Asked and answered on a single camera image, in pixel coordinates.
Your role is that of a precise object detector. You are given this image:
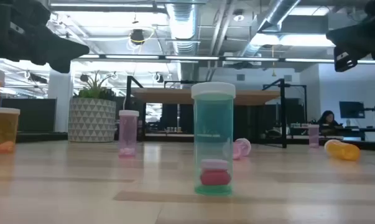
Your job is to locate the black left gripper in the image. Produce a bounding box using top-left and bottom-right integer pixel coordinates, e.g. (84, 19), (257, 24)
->
(0, 0), (90, 74)

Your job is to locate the short orange medicine bottle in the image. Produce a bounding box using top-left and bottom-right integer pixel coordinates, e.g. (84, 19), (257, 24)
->
(0, 107), (21, 154)

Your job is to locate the tall pink medicine bottle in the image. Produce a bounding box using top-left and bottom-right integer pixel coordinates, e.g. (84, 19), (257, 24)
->
(118, 110), (140, 157)

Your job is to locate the short pink medicine bottle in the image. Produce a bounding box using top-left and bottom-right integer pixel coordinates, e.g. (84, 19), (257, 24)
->
(308, 124), (320, 149)

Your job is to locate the wide orange medicine bottle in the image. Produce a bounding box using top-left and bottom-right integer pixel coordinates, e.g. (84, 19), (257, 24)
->
(323, 139), (361, 162)

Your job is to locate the green bottle with red pill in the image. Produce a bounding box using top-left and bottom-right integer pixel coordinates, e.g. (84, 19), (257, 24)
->
(191, 82), (236, 197)

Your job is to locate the green spiky plant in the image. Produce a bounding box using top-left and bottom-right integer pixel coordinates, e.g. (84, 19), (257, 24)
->
(76, 70), (116, 101)

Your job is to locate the dark office partition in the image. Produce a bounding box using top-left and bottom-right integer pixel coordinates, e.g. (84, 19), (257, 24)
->
(0, 98), (57, 133)

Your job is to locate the dark computer monitor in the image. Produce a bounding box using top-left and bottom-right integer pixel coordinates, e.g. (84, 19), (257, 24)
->
(339, 101), (366, 119)

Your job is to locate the white triangle-patterned planter pot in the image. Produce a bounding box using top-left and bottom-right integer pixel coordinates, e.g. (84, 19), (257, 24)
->
(68, 97), (117, 143)

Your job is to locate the gold hanging pendant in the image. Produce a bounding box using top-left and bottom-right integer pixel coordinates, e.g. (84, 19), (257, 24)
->
(270, 45), (277, 78)

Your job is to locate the person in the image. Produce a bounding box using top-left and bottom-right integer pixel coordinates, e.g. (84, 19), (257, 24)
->
(317, 110), (343, 135)

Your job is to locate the dark office desk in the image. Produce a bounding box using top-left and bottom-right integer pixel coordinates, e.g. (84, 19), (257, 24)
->
(330, 126), (375, 141)

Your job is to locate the lavender pill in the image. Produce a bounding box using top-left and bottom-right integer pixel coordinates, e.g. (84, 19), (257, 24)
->
(201, 159), (230, 171)

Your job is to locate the red pill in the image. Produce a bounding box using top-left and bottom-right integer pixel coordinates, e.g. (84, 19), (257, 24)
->
(200, 169), (232, 187)

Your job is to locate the black overhead camera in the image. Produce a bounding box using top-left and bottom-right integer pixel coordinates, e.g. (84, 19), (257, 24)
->
(130, 29), (146, 46)

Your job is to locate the silver slanted ventilation duct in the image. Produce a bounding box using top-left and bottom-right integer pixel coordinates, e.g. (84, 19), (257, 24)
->
(236, 0), (302, 58)

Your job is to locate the wooden shelf with black frame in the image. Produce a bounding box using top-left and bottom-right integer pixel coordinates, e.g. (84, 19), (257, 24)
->
(123, 75), (308, 149)

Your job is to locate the silver corrugated ventilation duct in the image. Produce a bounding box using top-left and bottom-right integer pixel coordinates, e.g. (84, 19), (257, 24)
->
(165, 0), (201, 82)

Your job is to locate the black overhead frame bar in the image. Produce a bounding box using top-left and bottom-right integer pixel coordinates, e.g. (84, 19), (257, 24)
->
(70, 53), (375, 65)

